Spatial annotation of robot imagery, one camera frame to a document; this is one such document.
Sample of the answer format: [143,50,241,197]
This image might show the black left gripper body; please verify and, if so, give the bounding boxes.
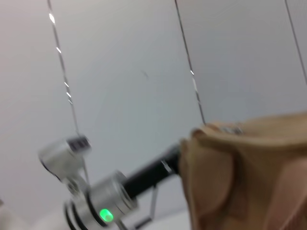
[123,143,182,199]

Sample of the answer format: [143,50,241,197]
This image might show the left gripper cable with connector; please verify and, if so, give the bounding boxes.
[133,186,159,229]

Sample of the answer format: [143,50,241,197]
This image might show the silver metal zipper pull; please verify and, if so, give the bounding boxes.
[220,125,243,135]

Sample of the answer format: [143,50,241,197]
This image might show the khaki canvas food bag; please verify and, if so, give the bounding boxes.
[178,112,307,230]

